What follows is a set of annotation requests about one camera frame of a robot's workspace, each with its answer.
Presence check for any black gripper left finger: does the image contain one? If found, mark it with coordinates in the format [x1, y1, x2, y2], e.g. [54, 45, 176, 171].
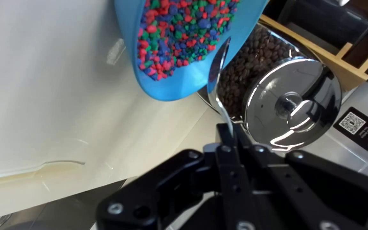
[95, 123, 264, 230]

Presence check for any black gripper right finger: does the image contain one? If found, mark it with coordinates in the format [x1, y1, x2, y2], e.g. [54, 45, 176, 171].
[233, 127, 368, 230]

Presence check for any metal spoon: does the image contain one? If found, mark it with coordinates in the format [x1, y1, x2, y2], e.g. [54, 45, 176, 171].
[206, 37, 236, 138]

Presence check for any blue bowl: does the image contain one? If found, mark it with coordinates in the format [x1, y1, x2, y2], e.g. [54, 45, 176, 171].
[112, 0, 270, 104]

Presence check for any black QR code label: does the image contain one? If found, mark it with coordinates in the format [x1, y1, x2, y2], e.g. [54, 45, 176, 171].
[332, 106, 368, 153]

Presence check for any black kettle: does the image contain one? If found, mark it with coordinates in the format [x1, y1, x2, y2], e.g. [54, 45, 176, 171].
[214, 23, 342, 152]

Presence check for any steel sink basin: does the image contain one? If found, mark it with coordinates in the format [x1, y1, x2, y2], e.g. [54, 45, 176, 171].
[0, 178, 130, 230]

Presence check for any wooden organiser rack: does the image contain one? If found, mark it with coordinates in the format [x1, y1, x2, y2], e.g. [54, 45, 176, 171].
[258, 0, 368, 93]

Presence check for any coloured gravel pile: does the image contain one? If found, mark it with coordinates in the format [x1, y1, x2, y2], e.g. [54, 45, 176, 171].
[136, 0, 240, 82]

